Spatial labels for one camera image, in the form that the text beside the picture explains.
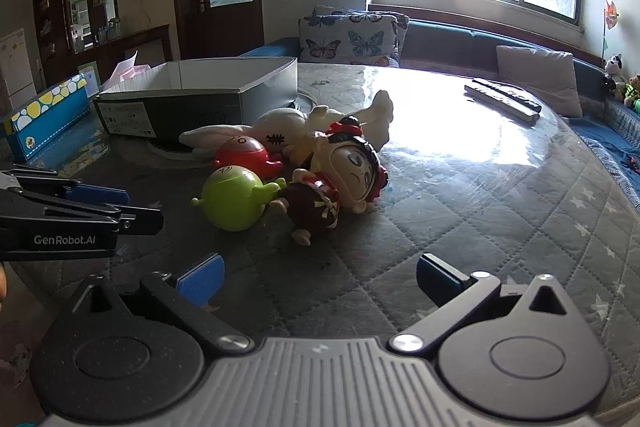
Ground red round toy figure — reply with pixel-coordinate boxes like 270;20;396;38
214;135;283;180

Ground dark remote control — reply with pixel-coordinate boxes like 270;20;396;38
474;78;542;112

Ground black and white plush cow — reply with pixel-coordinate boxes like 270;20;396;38
602;53;626;95

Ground blue tissue box yellow dots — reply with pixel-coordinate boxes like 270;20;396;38
2;74;91;164

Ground butterfly print pillow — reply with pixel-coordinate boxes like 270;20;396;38
298;14;401;68
312;4;410;58

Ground grey and white cardboard box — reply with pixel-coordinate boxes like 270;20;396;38
92;56;299;142

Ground colourful pinwheel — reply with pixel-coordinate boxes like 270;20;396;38
602;0;619;58

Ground pile of small plush toys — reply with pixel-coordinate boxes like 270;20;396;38
615;74;640;112

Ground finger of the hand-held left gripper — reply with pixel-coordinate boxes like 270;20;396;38
45;205;165;236
0;164;130;208

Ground white refrigerator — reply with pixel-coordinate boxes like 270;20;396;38
0;28;38;112

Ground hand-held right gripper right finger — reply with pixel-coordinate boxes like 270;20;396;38
390;253;583;354

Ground big-headed doll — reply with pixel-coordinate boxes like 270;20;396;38
270;117;388;248

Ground plain grey pillow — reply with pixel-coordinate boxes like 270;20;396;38
496;45;583;118

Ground white plush rabbit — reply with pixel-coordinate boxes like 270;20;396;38
179;90;393;160

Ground green round toy figure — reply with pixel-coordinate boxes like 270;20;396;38
191;167;287;233

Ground grey quilted desktop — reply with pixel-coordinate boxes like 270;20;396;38
0;62;640;427

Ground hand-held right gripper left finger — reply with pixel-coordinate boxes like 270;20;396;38
65;253;254;353

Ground pale green carton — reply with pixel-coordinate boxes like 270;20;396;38
77;61;101;98

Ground white and pink plastic bag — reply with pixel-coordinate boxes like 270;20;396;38
100;52;153;88

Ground dark wooden display cabinet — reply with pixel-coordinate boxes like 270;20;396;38
32;0;173;88

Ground light grey remote control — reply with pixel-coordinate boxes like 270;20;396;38
464;83;537;124

